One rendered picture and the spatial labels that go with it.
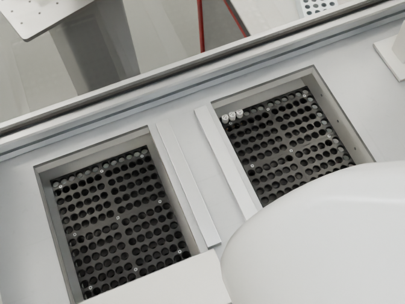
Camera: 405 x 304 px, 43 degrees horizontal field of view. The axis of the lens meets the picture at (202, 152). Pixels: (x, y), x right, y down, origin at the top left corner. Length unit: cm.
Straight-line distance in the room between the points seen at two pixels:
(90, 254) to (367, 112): 51
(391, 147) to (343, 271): 69
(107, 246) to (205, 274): 18
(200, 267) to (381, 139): 36
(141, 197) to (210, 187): 12
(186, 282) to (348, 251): 57
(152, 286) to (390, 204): 58
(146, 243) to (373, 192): 65
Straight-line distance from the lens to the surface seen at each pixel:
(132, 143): 98
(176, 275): 75
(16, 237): 84
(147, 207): 85
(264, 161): 88
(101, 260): 84
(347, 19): 96
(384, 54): 97
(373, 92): 93
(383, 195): 20
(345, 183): 20
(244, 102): 102
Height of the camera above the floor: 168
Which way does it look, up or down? 62 degrees down
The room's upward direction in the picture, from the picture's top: 5 degrees counter-clockwise
